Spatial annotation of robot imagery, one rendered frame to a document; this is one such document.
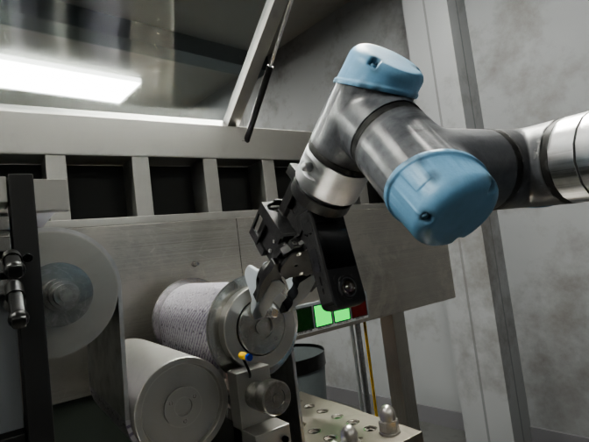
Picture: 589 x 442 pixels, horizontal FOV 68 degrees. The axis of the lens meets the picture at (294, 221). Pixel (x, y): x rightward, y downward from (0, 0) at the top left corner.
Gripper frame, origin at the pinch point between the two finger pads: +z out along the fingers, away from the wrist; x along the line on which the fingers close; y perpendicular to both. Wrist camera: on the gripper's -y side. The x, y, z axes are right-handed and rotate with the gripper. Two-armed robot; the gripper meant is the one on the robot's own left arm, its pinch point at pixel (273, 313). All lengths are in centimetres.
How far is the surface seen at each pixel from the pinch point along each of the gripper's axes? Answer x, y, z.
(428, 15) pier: -206, 183, -9
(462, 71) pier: -214, 144, 8
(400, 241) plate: -67, 29, 23
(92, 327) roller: 21.7, 4.4, 2.0
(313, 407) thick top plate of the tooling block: -21.1, -2.9, 33.7
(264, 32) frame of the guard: -17, 52, -19
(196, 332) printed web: 6.8, 5.5, 9.8
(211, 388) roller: 8.3, -3.9, 8.5
